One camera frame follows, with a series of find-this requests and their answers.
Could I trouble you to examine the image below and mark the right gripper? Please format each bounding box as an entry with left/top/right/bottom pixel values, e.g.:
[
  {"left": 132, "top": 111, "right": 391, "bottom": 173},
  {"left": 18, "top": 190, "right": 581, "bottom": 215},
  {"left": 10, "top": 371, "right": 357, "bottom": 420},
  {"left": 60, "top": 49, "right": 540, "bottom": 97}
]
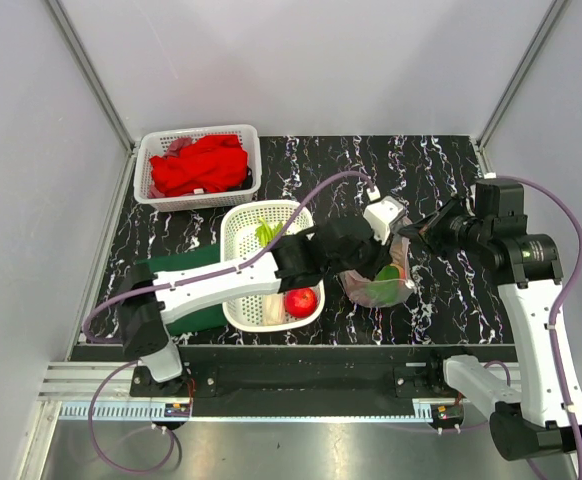
[{"left": 397, "top": 192, "right": 491, "bottom": 260}]

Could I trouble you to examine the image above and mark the green fake pepper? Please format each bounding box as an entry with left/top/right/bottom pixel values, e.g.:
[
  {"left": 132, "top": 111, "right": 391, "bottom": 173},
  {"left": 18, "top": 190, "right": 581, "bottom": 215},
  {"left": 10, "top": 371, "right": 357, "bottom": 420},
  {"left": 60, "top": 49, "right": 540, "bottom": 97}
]
[{"left": 374, "top": 264, "right": 402, "bottom": 282}]

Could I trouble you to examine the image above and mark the clear zip top bag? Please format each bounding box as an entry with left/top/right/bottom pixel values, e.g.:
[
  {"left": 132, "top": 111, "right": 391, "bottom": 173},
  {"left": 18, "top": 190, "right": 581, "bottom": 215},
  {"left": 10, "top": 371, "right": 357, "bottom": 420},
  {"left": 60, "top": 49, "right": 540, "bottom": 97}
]
[{"left": 339, "top": 236, "right": 415, "bottom": 308}]

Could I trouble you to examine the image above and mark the red fake apple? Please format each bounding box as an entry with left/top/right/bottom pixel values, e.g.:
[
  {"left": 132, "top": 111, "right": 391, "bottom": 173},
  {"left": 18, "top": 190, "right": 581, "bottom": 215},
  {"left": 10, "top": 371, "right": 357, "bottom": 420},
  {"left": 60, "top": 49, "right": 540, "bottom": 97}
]
[{"left": 284, "top": 288, "right": 318, "bottom": 319}]

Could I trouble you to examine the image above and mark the beige fake garlic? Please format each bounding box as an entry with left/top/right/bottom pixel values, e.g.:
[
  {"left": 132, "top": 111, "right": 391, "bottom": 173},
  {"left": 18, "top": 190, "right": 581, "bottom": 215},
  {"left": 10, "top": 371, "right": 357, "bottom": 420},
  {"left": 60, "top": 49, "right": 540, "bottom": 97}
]
[{"left": 255, "top": 218, "right": 285, "bottom": 326}]

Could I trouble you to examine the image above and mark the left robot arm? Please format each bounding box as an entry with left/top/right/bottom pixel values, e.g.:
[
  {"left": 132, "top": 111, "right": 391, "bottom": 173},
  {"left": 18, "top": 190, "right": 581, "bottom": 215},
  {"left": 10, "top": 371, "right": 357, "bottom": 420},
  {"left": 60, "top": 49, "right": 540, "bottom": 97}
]
[{"left": 117, "top": 216, "right": 393, "bottom": 396}]

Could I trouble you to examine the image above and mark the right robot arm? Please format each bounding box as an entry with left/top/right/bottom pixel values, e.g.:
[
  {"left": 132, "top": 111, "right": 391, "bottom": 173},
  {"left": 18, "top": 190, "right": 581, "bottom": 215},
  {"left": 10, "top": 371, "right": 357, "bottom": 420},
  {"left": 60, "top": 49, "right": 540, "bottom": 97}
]
[{"left": 399, "top": 177, "right": 582, "bottom": 460}]

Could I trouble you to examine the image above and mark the orange fake fruit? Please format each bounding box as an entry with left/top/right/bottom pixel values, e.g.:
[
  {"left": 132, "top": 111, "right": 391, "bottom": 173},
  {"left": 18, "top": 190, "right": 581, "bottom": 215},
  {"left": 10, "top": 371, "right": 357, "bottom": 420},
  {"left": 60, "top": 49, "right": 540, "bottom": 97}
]
[{"left": 394, "top": 265, "right": 406, "bottom": 279}]

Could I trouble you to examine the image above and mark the large white perforated basket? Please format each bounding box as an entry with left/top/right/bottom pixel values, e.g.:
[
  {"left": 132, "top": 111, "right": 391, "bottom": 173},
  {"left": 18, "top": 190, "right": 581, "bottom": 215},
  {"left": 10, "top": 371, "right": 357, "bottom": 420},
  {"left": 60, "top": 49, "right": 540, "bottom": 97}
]
[{"left": 220, "top": 200, "right": 325, "bottom": 333}]

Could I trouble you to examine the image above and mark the green cloth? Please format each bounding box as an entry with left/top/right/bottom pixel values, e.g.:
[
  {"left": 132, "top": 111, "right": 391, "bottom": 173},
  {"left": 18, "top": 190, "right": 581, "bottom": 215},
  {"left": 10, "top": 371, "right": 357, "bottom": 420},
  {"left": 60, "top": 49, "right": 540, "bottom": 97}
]
[{"left": 139, "top": 244, "right": 228, "bottom": 336}]

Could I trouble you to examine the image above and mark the red cloth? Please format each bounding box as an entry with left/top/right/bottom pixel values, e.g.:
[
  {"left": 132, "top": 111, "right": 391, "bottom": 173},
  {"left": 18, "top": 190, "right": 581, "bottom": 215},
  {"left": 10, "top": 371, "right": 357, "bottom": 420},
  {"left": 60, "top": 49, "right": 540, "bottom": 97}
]
[{"left": 150, "top": 134, "right": 251, "bottom": 198}]

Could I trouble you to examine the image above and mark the grey pink cloth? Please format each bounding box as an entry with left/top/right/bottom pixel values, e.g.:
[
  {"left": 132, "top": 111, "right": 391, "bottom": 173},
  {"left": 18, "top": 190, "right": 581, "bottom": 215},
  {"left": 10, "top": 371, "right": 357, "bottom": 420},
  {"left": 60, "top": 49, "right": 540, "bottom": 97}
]
[{"left": 164, "top": 137, "right": 193, "bottom": 158}]

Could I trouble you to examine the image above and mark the small white basket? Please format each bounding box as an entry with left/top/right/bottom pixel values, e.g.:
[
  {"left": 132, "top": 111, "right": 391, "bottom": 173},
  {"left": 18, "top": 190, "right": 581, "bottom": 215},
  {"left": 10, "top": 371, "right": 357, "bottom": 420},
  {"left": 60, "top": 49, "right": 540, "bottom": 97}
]
[{"left": 134, "top": 125, "right": 262, "bottom": 212}]

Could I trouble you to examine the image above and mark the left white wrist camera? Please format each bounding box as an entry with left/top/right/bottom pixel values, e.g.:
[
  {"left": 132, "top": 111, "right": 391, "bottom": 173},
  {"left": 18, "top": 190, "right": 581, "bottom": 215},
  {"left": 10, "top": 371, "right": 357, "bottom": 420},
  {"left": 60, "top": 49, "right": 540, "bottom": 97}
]
[{"left": 363, "top": 187, "right": 407, "bottom": 245}]

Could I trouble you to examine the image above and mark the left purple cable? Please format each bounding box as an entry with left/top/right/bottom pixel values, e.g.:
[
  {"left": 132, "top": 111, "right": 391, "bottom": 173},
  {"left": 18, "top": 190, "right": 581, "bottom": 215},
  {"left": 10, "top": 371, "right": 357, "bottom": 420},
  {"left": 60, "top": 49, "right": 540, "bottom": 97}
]
[{"left": 81, "top": 171, "right": 380, "bottom": 474}]

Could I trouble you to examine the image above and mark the purple cable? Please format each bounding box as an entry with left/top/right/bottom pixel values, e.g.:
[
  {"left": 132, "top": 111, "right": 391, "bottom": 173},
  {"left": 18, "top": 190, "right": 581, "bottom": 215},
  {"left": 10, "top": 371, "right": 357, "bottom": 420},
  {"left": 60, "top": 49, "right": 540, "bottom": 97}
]
[
  {"left": 490, "top": 174, "right": 582, "bottom": 480},
  {"left": 81, "top": 171, "right": 380, "bottom": 474}
]

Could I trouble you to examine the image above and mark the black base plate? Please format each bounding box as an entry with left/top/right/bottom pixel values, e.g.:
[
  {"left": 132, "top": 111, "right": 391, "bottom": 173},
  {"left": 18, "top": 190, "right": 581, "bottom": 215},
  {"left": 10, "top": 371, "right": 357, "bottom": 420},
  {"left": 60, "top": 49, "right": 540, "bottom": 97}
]
[{"left": 130, "top": 345, "right": 515, "bottom": 419}]

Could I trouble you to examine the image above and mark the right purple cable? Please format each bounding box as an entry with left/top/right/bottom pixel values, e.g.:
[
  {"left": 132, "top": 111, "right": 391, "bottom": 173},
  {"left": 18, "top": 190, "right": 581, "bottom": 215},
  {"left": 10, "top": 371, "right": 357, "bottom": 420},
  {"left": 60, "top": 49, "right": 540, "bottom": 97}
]
[{"left": 490, "top": 174, "right": 582, "bottom": 480}]

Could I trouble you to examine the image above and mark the right aluminium frame post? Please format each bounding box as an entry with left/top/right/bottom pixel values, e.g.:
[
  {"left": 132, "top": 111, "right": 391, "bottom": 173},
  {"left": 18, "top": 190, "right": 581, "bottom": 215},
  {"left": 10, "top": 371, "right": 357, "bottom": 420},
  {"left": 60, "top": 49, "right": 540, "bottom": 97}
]
[{"left": 475, "top": 0, "right": 571, "bottom": 149}]

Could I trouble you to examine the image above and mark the aluminium frame post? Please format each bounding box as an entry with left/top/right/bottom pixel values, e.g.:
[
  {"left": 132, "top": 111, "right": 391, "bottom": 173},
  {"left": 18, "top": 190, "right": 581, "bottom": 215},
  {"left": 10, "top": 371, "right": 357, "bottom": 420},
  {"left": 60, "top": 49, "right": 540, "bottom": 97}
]
[
  {"left": 475, "top": 0, "right": 571, "bottom": 149},
  {"left": 42, "top": 0, "right": 135, "bottom": 152}
]

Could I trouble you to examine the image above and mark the white cable duct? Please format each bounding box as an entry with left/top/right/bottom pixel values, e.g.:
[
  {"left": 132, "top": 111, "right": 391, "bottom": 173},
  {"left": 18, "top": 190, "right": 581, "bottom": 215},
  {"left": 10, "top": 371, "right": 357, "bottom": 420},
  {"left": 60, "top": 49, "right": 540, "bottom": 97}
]
[{"left": 59, "top": 400, "right": 433, "bottom": 424}]

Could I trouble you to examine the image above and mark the left aluminium frame post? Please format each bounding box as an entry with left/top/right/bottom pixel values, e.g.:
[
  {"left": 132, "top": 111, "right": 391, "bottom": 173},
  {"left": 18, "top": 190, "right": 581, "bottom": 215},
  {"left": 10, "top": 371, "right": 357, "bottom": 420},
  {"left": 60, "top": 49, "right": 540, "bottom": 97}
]
[{"left": 42, "top": 0, "right": 135, "bottom": 152}]

